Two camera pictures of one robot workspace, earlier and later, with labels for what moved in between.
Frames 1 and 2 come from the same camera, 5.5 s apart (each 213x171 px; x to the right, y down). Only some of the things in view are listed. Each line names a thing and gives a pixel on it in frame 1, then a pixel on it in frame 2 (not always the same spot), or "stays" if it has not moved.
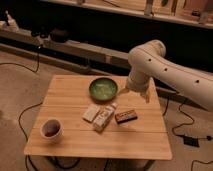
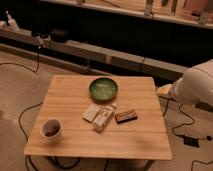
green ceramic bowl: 103,90 stays
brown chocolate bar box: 125,116 stays
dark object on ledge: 59,36 stays
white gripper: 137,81 -> 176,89
